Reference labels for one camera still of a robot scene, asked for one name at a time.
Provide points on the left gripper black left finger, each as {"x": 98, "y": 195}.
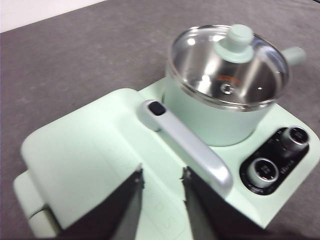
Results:
{"x": 105, "y": 215}

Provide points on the silver control knob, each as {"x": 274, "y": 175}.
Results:
{"x": 297, "y": 137}
{"x": 262, "y": 172}

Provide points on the black control panel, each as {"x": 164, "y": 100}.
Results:
{"x": 282, "y": 160}

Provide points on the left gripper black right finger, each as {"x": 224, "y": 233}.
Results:
{"x": 220, "y": 215}

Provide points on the mint green cooker base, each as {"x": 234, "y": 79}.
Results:
{"x": 250, "y": 207}

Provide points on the glass lid with green knob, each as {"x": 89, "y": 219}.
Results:
{"x": 235, "y": 47}

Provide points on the mint green hinged grill cover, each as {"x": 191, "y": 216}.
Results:
{"x": 75, "y": 150}

